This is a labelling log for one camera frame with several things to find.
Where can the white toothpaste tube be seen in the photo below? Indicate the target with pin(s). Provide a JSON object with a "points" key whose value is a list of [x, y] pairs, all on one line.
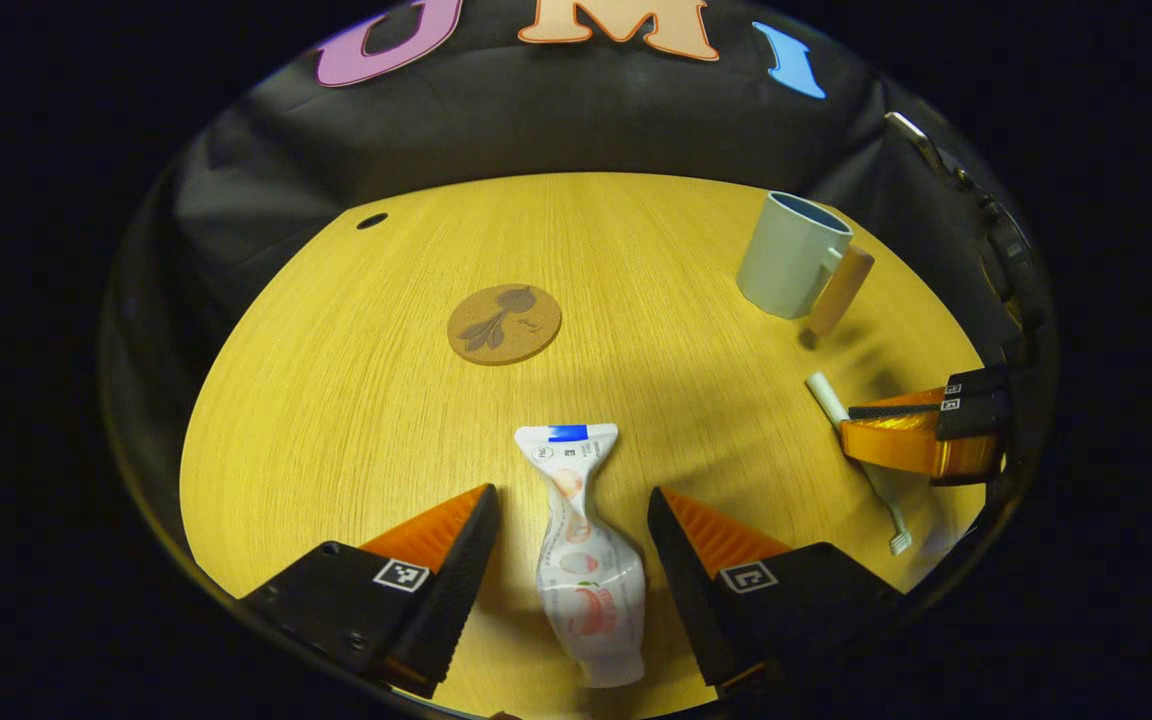
{"points": [[586, 580]]}

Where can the round cork coaster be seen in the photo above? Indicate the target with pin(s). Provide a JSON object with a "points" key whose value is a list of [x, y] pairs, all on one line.
{"points": [[504, 324]]}

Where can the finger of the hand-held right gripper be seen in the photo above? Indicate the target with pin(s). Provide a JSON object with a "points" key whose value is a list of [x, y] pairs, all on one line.
{"points": [[976, 380], [896, 440]]}

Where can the black backdrop cloth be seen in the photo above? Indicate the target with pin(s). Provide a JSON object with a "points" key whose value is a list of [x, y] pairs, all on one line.
{"points": [[536, 120]]}

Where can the pale green toothbrush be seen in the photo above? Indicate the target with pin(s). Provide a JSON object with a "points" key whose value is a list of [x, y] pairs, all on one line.
{"points": [[826, 395]]}

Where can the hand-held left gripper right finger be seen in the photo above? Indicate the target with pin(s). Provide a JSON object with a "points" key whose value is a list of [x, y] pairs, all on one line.
{"points": [[691, 590]]}

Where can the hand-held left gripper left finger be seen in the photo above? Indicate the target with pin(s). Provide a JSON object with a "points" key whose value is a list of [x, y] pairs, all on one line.
{"points": [[456, 600]]}

